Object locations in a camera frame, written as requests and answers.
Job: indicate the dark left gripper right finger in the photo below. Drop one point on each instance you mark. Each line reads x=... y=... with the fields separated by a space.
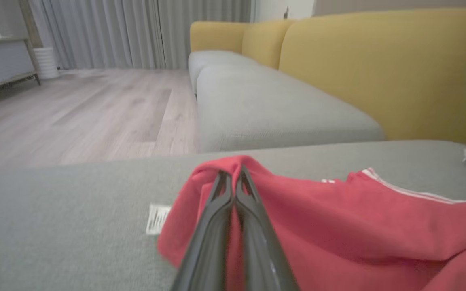
x=261 y=258

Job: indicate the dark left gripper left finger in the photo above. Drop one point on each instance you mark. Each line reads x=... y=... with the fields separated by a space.
x=208 y=246

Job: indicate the red jersey white trim lettering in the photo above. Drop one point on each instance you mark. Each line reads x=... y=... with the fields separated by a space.
x=358 y=230

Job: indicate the small grey sofa seat cushion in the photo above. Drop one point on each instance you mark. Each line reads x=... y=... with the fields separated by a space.
x=212 y=60

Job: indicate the small yellow sofa back cushion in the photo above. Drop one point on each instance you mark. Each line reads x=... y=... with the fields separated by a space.
x=214 y=36

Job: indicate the medium yellow sofa back cushion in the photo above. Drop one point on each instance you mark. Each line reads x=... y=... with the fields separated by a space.
x=263 y=42

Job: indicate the grey pleated curtain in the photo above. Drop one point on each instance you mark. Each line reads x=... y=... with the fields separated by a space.
x=136 y=32

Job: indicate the large yellow sofa back cushion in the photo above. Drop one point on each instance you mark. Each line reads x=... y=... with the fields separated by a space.
x=390 y=68

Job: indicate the white ribbed cylinder bin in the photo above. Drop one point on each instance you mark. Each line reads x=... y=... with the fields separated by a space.
x=46 y=62

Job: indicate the white door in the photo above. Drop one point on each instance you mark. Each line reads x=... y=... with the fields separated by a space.
x=271 y=9

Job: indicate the grey sideboard cabinet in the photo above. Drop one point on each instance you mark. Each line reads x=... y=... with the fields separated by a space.
x=0 y=62

